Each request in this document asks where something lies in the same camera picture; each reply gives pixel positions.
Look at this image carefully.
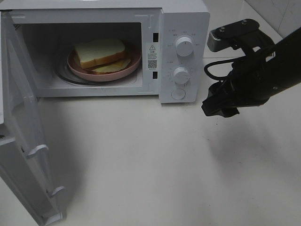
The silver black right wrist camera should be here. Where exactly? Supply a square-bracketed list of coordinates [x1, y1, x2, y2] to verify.
[207, 19, 275, 55]

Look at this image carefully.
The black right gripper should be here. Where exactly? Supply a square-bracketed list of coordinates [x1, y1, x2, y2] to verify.
[201, 57, 270, 117]

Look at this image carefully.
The round white door button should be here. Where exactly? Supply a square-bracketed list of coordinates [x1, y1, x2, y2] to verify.
[171, 89, 186, 100]

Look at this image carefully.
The glass microwave turntable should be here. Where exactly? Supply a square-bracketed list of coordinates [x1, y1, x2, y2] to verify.
[53, 64, 97, 86]

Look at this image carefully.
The toast bread sandwich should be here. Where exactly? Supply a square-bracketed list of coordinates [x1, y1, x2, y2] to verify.
[74, 39, 131, 74]

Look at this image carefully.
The white microwave oven body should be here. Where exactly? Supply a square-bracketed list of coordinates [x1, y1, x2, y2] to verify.
[0, 0, 210, 103]

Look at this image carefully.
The pink round plate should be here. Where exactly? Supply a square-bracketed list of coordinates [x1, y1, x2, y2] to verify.
[67, 44, 142, 82]

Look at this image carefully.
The white warning label sticker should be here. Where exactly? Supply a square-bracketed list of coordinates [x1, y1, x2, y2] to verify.
[146, 42, 160, 70]

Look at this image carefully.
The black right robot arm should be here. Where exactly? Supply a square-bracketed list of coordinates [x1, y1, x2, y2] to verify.
[202, 29, 301, 118]

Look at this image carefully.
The white round knob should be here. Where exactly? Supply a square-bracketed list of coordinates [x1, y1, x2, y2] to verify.
[174, 35, 194, 57]
[173, 67, 190, 85]

